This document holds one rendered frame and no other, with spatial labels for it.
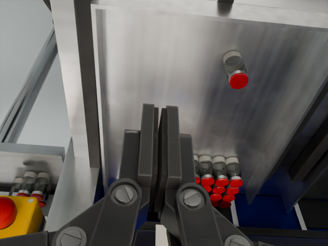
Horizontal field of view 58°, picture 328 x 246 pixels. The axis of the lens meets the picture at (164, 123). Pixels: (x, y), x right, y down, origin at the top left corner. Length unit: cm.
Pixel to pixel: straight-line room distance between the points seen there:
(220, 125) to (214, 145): 5
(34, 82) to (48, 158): 42
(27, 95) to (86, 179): 44
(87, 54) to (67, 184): 22
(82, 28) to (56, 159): 26
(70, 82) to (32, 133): 153
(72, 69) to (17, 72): 124
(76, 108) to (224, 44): 22
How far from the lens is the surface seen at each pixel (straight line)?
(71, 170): 50
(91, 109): 40
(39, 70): 95
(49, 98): 167
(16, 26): 148
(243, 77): 33
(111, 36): 35
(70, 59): 38
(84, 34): 33
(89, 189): 48
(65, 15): 35
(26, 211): 47
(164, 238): 44
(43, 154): 53
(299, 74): 41
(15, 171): 59
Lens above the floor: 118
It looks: 44 degrees down
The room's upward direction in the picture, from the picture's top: 180 degrees clockwise
